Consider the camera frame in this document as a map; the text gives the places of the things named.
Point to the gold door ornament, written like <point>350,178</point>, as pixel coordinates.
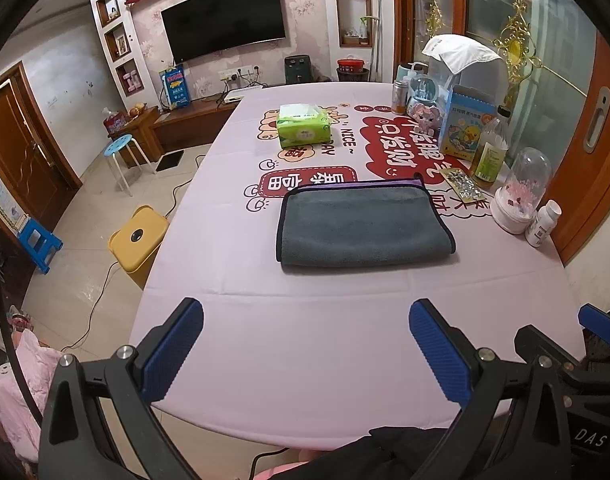
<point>517,50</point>

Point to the yellow oil bottle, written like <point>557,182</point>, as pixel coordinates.
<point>490,157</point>

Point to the yellow plastic stool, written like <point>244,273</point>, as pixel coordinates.
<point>137,245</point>

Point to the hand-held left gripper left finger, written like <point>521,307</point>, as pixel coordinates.
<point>172,352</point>

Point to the pink printed tablecloth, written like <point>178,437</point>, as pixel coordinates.
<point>305,340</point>

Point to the white wall socket strip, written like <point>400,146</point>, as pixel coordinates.
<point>240,72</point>

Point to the brown jar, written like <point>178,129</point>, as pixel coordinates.
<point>399,97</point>

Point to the glass dome flower ornament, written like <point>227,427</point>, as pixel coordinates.
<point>522,190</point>

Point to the white pill bottle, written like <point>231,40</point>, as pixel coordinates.
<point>542,225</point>

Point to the pink clothing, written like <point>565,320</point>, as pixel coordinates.
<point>25,395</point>

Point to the round blue stool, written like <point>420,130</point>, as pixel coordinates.
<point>119,145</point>

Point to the glass snow globe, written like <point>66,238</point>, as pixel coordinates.
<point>427,90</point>

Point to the white set-top box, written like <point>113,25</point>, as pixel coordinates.
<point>242,94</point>

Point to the pink tissue bag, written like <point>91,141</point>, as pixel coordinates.
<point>115,122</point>

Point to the blue medicine box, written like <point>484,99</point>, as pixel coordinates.
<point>467,130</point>

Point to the white covered appliance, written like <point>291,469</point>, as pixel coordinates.
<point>465,60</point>

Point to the white niche shelf unit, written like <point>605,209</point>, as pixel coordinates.
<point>116,42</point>

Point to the wooden television cabinet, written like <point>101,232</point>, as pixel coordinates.
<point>185,122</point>

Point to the small blue step stool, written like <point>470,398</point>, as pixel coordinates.
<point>37,242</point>

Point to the silver blister pack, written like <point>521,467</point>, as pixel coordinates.
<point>462,185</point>

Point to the black flat television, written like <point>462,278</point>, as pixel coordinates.
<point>225,22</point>

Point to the grey towel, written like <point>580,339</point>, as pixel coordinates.
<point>365,227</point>

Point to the brown wooden door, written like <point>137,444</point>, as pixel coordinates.
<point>20,155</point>

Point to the green tissue pack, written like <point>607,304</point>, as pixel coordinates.
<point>304,127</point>

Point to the blue printed box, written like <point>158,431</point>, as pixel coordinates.
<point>175,87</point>

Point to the pink toy figure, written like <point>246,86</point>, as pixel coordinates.
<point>427,117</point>

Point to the black air fryer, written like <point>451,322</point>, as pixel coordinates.
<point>299,70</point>

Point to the wall poster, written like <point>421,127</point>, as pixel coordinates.
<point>0,195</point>

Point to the red round container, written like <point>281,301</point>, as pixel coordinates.
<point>352,70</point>

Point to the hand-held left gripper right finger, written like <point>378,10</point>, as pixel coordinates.
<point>437,355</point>

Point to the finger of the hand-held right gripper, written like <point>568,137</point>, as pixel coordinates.
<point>602,321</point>
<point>535,342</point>

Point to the black floor mat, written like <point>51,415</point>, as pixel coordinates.
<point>169,162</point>

